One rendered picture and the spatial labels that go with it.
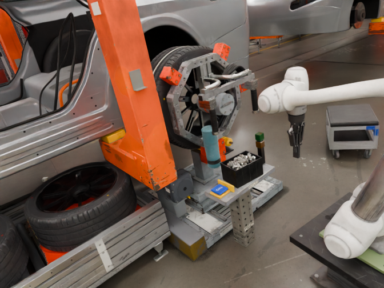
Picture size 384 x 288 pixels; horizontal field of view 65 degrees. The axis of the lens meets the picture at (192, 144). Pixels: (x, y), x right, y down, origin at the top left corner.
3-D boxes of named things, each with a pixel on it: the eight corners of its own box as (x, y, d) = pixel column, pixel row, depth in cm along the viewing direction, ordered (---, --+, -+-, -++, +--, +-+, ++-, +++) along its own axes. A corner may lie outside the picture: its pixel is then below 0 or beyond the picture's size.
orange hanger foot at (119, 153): (124, 150, 225) (111, 107, 211) (163, 170, 187) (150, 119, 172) (104, 159, 217) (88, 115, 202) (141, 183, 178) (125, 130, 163)
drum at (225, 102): (212, 107, 198) (210, 86, 192) (237, 111, 182) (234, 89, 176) (196, 114, 190) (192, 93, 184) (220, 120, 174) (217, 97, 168)
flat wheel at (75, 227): (95, 180, 244) (86, 155, 234) (157, 196, 207) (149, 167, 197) (18, 235, 197) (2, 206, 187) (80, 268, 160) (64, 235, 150)
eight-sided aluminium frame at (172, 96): (237, 123, 216) (227, 46, 193) (244, 125, 212) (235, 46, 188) (178, 155, 188) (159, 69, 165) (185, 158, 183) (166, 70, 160)
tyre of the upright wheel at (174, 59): (135, 145, 196) (209, 139, 238) (154, 154, 178) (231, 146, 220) (140, 39, 181) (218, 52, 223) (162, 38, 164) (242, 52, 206)
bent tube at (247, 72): (228, 72, 191) (226, 55, 186) (251, 74, 176) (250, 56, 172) (208, 80, 181) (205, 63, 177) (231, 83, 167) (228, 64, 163)
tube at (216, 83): (205, 82, 180) (202, 64, 176) (228, 84, 166) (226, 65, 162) (182, 91, 171) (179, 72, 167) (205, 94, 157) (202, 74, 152)
